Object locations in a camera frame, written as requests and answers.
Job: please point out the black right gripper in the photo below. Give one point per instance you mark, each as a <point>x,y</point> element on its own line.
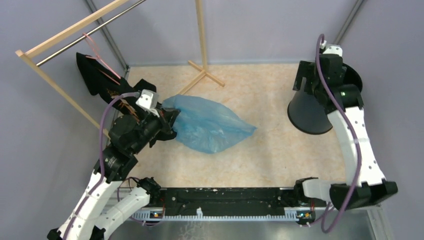
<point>305,70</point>

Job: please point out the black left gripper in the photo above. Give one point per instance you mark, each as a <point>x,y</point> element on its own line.
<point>169,116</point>

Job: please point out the blue plastic trash bag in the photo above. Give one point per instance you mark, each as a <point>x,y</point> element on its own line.
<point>207,126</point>

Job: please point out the dark grey trash bin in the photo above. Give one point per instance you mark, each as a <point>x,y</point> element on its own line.
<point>308,116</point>

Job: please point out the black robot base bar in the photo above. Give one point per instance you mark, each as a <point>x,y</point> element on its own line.
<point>229,201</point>

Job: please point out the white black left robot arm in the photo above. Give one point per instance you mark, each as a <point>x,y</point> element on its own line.
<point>89,220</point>

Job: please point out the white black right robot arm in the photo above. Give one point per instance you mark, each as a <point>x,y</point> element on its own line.
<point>365,183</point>

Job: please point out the black garment with print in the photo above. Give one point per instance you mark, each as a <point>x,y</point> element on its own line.
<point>103,82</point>

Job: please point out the pink clothes hanger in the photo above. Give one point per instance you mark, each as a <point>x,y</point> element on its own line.
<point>94,47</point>

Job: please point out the metal hanging rod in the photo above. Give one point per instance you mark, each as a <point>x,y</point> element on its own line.
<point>93,17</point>

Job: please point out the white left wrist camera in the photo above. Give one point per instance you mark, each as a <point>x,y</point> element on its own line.
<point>148,101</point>

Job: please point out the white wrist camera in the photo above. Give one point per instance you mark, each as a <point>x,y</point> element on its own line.
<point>148,101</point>
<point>327,48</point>

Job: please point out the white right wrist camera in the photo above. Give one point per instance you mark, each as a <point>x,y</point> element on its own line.
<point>327,48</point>

